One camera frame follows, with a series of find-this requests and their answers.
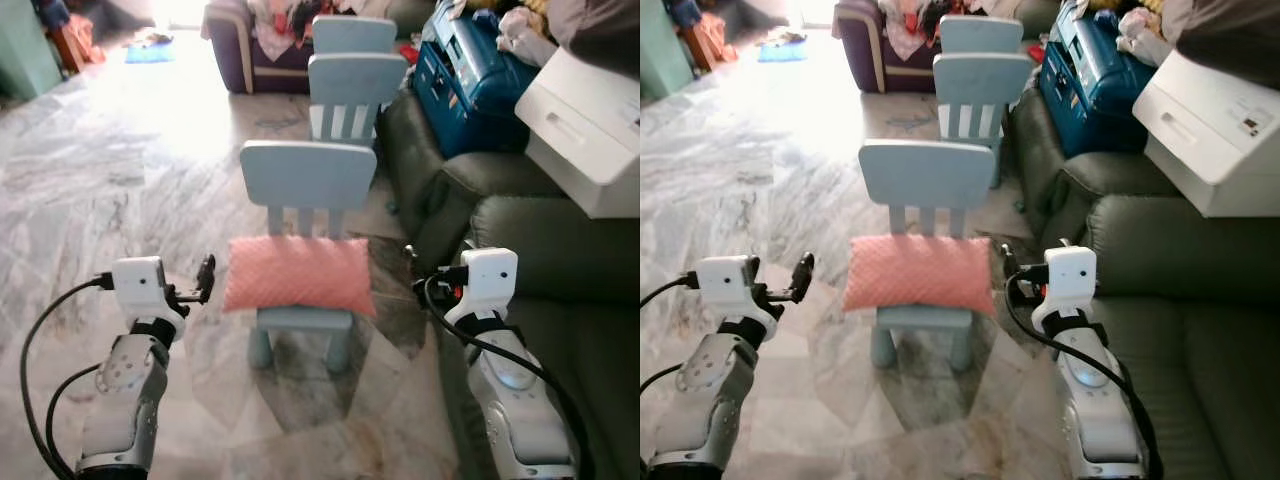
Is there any pink textured pillow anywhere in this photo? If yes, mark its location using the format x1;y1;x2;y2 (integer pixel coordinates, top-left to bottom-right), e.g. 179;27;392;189
222;236;379;319
842;234;998;317

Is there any dark green leather sofa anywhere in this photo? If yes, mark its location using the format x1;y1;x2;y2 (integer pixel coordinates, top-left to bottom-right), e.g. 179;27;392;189
375;90;641;480
1003;95;1280;480

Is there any light blue plastic chair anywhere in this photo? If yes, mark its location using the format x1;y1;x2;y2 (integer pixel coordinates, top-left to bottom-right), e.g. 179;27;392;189
305;52;411;151
938;15;1023;57
312;15;399;57
238;140;379;376
858;140;997;373
932;52;1037;191

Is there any blue hard suitcase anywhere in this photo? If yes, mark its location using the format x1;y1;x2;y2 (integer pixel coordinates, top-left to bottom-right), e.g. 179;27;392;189
412;10;541;159
1038;8;1161;159

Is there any white plastic box appliance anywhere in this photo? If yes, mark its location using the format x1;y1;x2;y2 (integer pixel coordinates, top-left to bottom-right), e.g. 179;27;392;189
1133;48;1280;218
515;48;641;219

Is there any purple armchair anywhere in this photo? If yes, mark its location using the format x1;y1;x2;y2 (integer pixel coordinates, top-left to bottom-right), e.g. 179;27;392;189
202;0;316;96
832;0;941;94

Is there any orange cloth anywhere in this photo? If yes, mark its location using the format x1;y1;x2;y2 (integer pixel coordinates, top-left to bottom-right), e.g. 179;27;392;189
692;12;738;71
65;15;106;66

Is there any white crumpled bag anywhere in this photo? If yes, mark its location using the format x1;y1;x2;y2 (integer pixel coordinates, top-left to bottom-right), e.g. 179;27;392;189
1117;8;1186;66
497;8;556;66

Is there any brown wooden stool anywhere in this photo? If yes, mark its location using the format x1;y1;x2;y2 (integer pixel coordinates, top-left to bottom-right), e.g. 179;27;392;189
45;20;81;73
678;20;706;73

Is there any pile of mixed clothes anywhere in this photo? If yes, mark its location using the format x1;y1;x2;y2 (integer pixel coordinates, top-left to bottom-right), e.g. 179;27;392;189
245;0;401;61
880;0;1041;61

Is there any light green cabinet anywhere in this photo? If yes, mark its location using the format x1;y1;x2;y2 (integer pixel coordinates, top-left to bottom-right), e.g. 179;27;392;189
640;0;696;101
0;0;63;101

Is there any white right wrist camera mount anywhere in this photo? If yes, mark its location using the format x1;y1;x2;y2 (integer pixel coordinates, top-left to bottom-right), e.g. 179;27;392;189
1033;247;1098;328
455;248;519;325

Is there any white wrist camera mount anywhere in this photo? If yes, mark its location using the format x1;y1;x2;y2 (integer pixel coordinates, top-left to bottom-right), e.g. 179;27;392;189
455;248;519;325
110;257;187;321
697;256;771;321
1033;247;1098;328

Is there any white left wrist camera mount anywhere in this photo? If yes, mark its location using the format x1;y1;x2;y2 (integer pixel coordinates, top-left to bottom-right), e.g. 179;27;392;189
110;257;187;321
697;256;771;321

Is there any long black left arm cable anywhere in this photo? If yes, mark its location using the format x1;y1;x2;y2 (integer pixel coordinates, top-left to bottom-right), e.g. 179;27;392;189
18;275;116;480
640;275;701;307

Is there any short black left arm cable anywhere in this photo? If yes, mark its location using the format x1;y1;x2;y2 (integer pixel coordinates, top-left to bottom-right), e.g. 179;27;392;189
640;364;683;397
44;364;103;479

